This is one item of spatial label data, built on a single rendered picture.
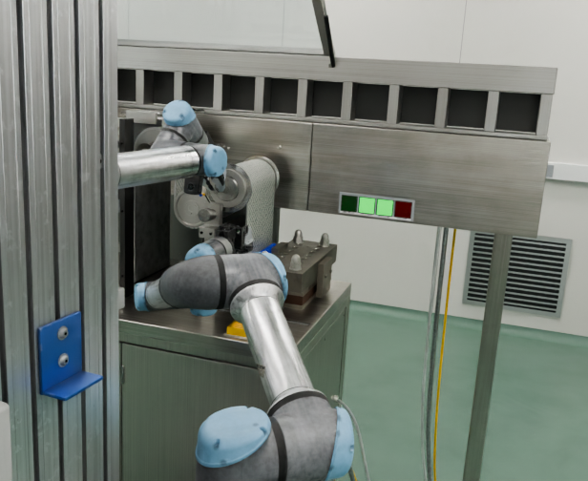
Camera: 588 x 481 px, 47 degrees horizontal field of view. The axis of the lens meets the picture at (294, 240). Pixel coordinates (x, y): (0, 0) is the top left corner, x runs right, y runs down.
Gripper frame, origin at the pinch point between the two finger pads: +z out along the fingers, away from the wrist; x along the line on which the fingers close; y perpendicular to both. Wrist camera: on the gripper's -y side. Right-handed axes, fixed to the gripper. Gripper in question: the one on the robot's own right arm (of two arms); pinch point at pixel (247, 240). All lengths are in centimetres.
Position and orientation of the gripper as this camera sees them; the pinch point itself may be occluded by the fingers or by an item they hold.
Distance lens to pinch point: 209.4
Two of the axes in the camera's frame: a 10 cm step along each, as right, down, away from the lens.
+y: 0.6, -9.7, -2.4
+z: 3.1, -2.1, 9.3
